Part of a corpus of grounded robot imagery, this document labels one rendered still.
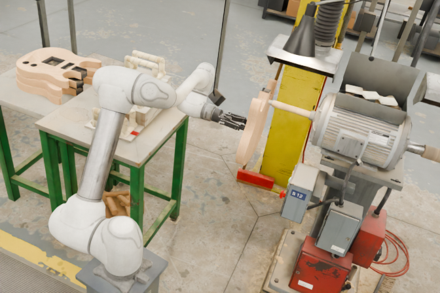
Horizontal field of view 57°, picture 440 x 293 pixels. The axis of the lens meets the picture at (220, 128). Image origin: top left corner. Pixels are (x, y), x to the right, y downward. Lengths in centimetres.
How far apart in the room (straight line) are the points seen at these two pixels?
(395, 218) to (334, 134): 182
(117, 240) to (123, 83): 60
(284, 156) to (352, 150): 141
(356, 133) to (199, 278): 141
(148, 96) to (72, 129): 74
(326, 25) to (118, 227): 116
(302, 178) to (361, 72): 53
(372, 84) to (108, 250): 128
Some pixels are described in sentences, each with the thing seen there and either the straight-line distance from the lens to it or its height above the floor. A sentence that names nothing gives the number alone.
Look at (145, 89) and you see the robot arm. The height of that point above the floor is 143.
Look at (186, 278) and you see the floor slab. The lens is 268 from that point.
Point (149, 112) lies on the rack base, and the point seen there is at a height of 100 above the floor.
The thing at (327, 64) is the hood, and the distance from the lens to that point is 176.
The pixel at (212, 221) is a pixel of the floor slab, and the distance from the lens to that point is 298.
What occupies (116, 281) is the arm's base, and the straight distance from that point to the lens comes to 179.
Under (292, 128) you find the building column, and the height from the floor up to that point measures 59.
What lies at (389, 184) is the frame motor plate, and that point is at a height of 111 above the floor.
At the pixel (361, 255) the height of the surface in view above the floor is 63.
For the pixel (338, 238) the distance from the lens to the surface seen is 204.
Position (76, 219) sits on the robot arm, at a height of 95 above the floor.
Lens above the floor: 221
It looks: 35 degrees down
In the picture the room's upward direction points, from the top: 9 degrees clockwise
